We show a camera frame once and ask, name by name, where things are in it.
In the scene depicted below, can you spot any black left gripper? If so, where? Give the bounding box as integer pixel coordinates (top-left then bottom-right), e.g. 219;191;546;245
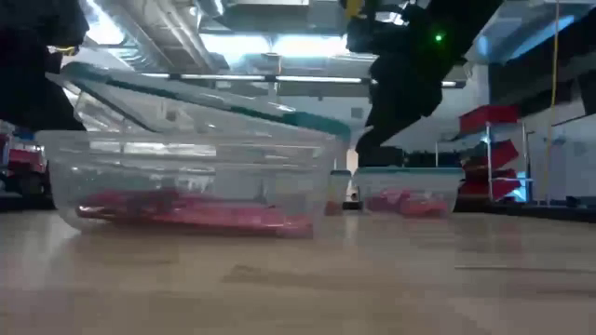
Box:
0;27;88;133

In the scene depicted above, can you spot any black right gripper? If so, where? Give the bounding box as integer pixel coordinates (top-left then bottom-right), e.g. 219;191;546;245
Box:
355;44;446;168

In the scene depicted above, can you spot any clear lid teal rim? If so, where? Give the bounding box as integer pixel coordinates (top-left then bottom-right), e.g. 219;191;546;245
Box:
352;166;467;177

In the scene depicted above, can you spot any red Skittles pack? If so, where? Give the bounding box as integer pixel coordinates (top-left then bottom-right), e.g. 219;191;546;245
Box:
400;197;452;219
364;187;412;215

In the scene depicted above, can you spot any red KitKat bar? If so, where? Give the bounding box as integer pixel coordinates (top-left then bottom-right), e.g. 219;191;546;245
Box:
148;202;316;239
75;187;199;222

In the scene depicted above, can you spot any storage shelf with bins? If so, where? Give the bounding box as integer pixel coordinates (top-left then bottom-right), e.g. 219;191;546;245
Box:
0;120;55;211

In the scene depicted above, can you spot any ceiling light tube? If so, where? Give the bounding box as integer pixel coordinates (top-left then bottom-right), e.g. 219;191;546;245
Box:
139;72;460;89

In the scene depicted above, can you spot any metal shelf rack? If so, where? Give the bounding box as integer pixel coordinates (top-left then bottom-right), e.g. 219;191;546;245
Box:
434;119;533;207

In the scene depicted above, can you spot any red storage bin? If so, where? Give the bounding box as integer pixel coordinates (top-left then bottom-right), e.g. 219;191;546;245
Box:
458;167;522;202
463;138;521;172
458;103;520;137

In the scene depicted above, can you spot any glass partition panel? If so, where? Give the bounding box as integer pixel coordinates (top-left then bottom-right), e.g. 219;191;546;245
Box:
527;113;596;205

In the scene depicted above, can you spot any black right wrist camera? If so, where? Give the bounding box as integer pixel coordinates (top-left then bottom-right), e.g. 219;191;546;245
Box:
345;8;392;56

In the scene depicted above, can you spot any yellow cable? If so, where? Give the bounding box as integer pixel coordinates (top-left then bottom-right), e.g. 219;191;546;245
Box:
539;0;561;202

